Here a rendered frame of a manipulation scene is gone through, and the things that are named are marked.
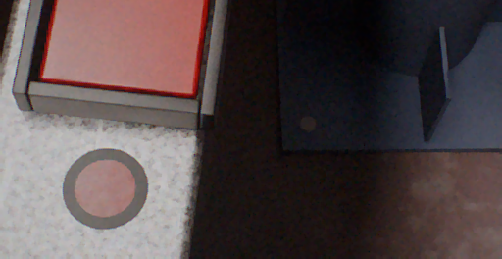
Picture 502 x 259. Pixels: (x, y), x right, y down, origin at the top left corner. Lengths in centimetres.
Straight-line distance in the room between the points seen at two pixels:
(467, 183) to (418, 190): 7
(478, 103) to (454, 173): 10
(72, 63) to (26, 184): 5
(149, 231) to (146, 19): 8
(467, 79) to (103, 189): 109
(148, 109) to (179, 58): 2
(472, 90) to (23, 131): 108
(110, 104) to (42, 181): 4
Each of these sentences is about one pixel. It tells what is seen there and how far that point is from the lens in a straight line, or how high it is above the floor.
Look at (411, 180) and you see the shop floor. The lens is 139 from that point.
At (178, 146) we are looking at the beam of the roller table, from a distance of 40.
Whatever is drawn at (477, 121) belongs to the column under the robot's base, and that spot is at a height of 1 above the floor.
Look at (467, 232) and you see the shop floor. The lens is 138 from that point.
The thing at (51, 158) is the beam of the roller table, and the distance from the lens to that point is 40.
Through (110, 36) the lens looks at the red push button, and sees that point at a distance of 41.
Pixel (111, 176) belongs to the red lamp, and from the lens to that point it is 40.
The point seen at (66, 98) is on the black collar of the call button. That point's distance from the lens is 39.
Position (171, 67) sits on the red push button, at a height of 93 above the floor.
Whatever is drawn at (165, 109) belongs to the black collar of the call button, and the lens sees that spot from 39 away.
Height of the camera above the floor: 129
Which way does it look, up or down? 67 degrees down
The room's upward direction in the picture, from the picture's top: 4 degrees clockwise
